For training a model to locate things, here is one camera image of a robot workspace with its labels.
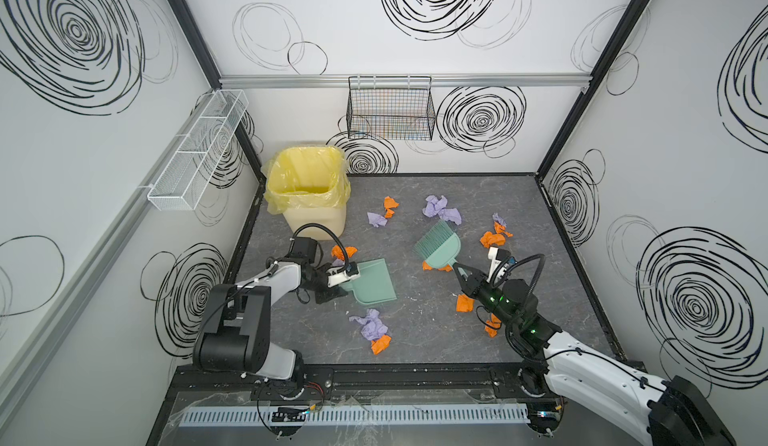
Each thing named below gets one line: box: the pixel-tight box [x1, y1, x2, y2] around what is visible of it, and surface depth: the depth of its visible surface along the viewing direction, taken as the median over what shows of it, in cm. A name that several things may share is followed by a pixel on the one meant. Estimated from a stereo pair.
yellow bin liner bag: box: [261, 146, 351, 215], surface depth 94 cm
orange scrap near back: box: [384, 196, 400, 218], surface depth 111 cm
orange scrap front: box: [370, 334, 392, 355], surface depth 80 cm
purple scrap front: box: [348, 309, 389, 341], surface depth 84 cm
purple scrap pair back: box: [422, 195, 462, 225], surface depth 110 cm
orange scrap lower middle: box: [456, 294, 475, 313], surface depth 88 cm
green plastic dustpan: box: [339, 258, 397, 304], surface depth 93 cm
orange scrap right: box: [479, 221, 514, 248], surface depth 102 cm
